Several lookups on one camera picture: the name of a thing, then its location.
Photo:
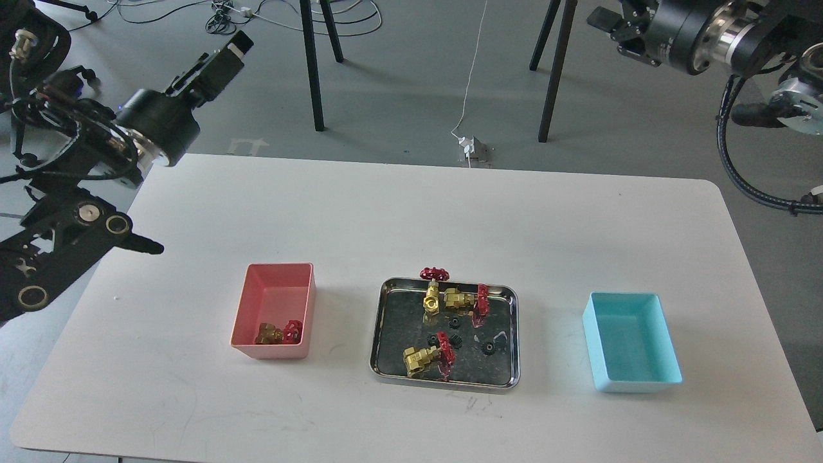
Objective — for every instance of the metal tray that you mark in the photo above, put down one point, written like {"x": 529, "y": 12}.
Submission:
{"x": 401, "y": 324}

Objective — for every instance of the small black gear middle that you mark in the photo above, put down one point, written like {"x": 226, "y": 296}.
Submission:
{"x": 456, "y": 341}

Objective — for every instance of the brass valve red handle top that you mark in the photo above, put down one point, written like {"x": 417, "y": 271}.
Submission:
{"x": 431, "y": 301}

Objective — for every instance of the black stand leg left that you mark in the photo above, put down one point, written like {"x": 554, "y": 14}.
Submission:
{"x": 307, "y": 26}

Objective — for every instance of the brass valve red handle bottom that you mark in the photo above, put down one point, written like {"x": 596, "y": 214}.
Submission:
{"x": 419, "y": 361}

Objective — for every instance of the pink plastic box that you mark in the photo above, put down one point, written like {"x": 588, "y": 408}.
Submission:
{"x": 275, "y": 293}

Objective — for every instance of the black stand leg right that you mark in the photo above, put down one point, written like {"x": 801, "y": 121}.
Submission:
{"x": 563, "y": 11}

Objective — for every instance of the brass valve red handle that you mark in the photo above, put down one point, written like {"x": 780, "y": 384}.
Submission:
{"x": 476, "y": 304}
{"x": 431, "y": 301}
{"x": 419, "y": 361}
{"x": 270, "y": 334}

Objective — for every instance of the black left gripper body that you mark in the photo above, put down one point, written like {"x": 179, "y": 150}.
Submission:
{"x": 212, "y": 72}

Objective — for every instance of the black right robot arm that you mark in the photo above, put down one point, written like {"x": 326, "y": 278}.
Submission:
{"x": 743, "y": 36}

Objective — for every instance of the blue plastic box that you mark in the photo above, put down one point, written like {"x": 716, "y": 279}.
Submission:
{"x": 629, "y": 343}

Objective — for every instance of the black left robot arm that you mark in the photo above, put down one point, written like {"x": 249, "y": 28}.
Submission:
{"x": 61, "y": 138}

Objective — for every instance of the floor power socket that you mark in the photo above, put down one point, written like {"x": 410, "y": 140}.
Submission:
{"x": 475, "y": 154}

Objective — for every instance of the black stand leg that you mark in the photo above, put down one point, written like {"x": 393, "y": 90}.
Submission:
{"x": 307, "y": 26}
{"x": 563, "y": 11}

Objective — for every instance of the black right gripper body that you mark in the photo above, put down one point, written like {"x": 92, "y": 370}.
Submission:
{"x": 628, "y": 28}

